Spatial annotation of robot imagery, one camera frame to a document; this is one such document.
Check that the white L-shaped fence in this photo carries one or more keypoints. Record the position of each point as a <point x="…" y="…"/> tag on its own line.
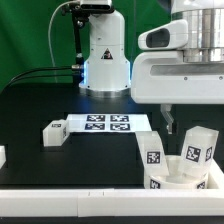
<point x="117" y="202"/>

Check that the black camera stand pole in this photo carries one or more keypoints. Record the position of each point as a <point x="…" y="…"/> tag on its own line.
<point x="79" y="19"/>

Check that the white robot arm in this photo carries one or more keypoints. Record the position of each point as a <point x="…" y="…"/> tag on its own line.
<point x="107" y="73"/>

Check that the black camera on stand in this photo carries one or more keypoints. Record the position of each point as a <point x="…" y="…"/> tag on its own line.
<point x="97" y="6"/>

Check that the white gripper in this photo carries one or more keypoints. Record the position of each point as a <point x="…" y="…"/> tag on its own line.
<point x="163" y="77"/>

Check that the white round stool seat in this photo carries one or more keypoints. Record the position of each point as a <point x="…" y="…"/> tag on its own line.
<point x="175" y="179"/>

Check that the white marker sheet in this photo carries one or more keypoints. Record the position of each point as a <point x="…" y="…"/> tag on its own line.
<point x="108" y="123"/>

